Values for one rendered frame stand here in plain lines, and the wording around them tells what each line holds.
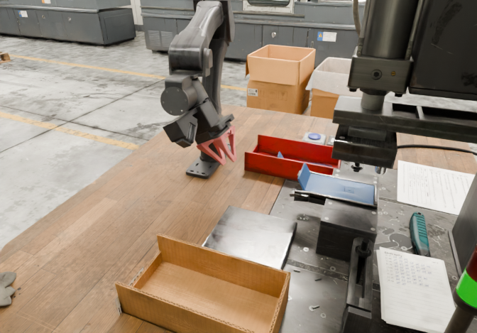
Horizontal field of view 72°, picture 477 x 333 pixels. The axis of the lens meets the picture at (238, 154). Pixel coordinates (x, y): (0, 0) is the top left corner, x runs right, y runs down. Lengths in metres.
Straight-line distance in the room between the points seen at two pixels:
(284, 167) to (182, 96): 0.37
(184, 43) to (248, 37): 4.87
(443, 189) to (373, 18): 0.56
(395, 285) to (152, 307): 0.39
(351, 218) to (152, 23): 6.04
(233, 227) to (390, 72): 0.42
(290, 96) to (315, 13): 2.39
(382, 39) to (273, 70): 2.43
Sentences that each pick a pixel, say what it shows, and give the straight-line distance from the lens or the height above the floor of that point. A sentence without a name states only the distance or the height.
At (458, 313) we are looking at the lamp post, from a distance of 0.54.
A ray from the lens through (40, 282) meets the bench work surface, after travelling 0.74.
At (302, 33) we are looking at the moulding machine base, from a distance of 5.28.
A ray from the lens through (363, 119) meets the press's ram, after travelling 0.60.
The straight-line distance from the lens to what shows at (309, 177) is 0.76.
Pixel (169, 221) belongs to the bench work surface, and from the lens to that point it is 0.77.
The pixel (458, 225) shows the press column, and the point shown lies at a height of 0.94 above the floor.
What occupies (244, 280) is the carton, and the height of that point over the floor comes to 0.92.
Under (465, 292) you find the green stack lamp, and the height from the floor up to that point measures 1.06.
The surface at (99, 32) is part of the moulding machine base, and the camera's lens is 7.42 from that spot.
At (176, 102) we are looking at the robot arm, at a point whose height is 1.17.
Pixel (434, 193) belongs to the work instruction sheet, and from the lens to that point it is 0.98.
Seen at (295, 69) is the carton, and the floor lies 0.65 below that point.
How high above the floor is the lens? 1.40
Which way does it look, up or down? 29 degrees down
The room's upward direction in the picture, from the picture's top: straight up
